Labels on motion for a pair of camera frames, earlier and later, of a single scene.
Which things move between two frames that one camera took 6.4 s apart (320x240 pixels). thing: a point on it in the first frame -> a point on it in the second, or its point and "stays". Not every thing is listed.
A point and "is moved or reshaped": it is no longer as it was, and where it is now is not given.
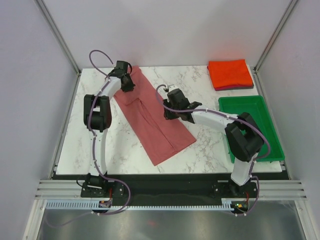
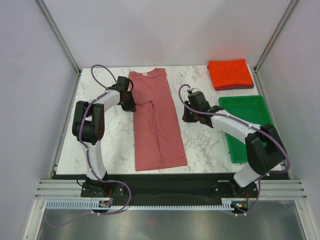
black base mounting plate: x=110 y=187 stays
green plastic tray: x=257 y=107 stays
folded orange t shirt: x=226 y=73 stays
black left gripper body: x=129 y=86 -> x=128 y=104
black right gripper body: x=171 y=115 -> x=190 y=115
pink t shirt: x=160 y=136 is moved or reshaped
